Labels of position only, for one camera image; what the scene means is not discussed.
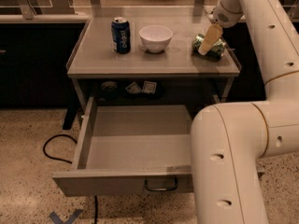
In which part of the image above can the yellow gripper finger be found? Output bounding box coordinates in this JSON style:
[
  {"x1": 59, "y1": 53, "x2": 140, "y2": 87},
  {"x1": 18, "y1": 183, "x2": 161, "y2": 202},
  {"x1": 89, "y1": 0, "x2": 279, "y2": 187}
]
[{"x1": 198, "y1": 23, "x2": 223, "y2": 55}]

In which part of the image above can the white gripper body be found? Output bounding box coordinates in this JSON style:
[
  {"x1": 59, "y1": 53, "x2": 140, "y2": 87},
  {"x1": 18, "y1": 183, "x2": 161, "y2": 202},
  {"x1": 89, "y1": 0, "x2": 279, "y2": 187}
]
[{"x1": 213, "y1": 0, "x2": 243, "y2": 28}]

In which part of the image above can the green soda can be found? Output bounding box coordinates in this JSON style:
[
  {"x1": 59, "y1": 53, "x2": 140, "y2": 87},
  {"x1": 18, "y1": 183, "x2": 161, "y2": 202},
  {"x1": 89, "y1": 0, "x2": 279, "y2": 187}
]
[{"x1": 192, "y1": 34, "x2": 226, "y2": 60}]

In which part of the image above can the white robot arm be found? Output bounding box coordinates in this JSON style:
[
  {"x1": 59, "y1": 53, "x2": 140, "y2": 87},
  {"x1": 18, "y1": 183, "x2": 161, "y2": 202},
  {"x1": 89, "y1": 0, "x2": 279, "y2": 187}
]
[{"x1": 191, "y1": 0, "x2": 299, "y2": 224}]

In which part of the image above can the blue Pepsi can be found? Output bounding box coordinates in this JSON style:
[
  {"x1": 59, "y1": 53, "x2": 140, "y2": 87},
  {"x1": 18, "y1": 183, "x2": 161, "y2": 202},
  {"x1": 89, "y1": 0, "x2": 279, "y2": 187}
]
[{"x1": 111, "y1": 17, "x2": 131, "y2": 54}]

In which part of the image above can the grey open top drawer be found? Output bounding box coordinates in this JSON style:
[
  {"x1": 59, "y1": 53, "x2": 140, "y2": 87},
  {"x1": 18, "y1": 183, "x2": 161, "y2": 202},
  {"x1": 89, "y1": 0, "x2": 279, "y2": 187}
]
[{"x1": 51, "y1": 96, "x2": 265, "y2": 198}]

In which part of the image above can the white ceramic bowl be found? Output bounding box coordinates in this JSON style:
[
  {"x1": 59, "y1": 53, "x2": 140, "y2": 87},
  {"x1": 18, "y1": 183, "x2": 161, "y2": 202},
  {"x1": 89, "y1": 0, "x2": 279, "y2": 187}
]
[{"x1": 139, "y1": 25, "x2": 173, "y2": 53}]

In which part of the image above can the white paper packet right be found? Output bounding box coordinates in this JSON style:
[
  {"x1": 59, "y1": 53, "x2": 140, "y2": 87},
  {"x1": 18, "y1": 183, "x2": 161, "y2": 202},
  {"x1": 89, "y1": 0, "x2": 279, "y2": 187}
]
[{"x1": 143, "y1": 81, "x2": 157, "y2": 94}]

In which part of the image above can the white paper packet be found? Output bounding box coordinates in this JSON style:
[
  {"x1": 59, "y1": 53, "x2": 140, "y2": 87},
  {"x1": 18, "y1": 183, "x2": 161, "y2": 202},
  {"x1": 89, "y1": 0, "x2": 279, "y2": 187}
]
[
  {"x1": 125, "y1": 82, "x2": 142, "y2": 94},
  {"x1": 143, "y1": 81, "x2": 157, "y2": 94}
]

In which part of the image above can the grey cabinet table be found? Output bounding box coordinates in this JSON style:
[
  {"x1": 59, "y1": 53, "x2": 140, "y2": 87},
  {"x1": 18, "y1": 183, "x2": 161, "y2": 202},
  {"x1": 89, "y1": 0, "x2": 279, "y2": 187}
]
[{"x1": 65, "y1": 6, "x2": 242, "y2": 112}]

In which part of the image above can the white paper packet left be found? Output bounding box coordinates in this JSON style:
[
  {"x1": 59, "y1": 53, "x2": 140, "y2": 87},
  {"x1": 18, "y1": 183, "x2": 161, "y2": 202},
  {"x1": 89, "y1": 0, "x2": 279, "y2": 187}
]
[{"x1": 125, "y1": 82, "x2": 142, "y2": 94}]

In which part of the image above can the dark round object in shelf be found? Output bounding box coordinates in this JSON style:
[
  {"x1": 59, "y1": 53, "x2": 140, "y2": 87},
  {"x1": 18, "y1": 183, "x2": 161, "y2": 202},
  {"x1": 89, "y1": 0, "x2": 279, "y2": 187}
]
[{"x1": 100, "y1": 81, "x2": 118, "y2": 99}]

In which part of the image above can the metal drawer handle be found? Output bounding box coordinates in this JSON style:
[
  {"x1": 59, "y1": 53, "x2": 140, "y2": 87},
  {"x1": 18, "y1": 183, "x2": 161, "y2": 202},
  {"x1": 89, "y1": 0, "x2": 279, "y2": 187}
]
[{"x1": 144, "y1": 178, "x2": 178, "y2": 192}]

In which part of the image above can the black floor cable left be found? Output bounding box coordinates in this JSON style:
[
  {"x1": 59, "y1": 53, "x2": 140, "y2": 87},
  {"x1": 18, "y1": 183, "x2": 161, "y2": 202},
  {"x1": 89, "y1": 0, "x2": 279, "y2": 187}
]
[{"x1": 42, "y1": 133, "x2": 78, "y2": 165}]

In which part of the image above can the black cable under drawer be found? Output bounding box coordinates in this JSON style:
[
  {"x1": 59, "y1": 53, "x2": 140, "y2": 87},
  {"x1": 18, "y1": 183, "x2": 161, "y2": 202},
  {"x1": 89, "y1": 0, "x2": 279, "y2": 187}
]
[{"x1": 93, "y1": 196, "x2": 99, "y2": 224}]

